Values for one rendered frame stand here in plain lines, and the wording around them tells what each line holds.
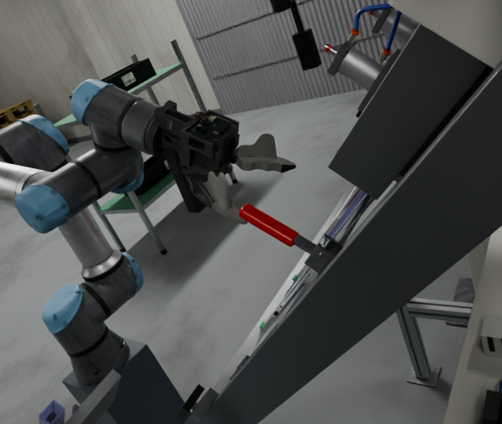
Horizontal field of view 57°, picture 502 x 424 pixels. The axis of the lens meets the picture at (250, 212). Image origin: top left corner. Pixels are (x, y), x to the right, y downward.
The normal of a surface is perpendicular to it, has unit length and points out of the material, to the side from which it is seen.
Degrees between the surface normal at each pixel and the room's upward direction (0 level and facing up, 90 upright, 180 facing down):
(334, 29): 90
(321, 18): 90
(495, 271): 0
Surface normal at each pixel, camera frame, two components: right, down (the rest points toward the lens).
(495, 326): -0.36, -0.83
